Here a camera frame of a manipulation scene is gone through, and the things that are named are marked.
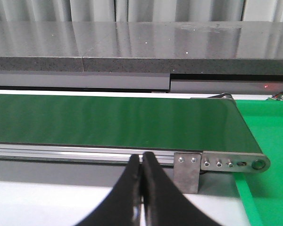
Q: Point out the green plastic bin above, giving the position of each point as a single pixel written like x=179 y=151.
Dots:
x=262 y=194

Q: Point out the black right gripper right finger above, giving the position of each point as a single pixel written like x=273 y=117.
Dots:
x=164 y=204

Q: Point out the steel conveyor end bracket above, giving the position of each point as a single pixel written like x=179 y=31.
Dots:
x=234 y=162

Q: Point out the grey speckled stone counter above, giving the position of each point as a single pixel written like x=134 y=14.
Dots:
x=165 y=47

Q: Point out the white pleated curtain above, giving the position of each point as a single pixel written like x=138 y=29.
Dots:
x=141 y=10

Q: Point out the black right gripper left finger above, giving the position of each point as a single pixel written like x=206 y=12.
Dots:
x=122 y=206

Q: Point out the aluminium conveyor side rail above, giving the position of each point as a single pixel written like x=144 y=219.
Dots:
x=79 y=153

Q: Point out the steel conveyor support leg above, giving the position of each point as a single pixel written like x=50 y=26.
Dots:
x=187 y=172

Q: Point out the green conveyor belt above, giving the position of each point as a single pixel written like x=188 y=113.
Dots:
x=184 y=124

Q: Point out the grey cabinet panel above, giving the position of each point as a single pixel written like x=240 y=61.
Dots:
x=145 y=82

